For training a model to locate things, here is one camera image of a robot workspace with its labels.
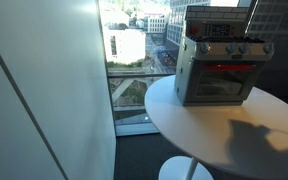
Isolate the white building outside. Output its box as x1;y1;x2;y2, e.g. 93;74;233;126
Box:
102;28;147;65

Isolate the light blue oven knob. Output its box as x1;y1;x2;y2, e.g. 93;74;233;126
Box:
199;41;211;55
238;42;251;55
263;42;274;55
225;42;237;55

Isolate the glass office building outside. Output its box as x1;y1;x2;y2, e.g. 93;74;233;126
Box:
165;0;212;48

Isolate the black ribbed stovetop grill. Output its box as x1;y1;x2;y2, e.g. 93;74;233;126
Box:
213;35;242;43

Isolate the white table pedestal base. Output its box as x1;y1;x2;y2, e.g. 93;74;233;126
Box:
158;155;215;180

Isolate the grey toy oven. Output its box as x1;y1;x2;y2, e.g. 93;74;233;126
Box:
174;4;275;107

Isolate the red timer knob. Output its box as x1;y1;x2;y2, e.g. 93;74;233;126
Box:
189;25;200;36

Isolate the black oven keypad panel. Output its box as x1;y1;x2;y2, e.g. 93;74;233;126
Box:
202;23;232;37

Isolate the red oven door handle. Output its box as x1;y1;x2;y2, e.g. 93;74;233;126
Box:
204;64;257;72

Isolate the black stovetop burner grate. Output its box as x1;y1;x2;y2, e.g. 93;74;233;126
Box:
242;35;268;44

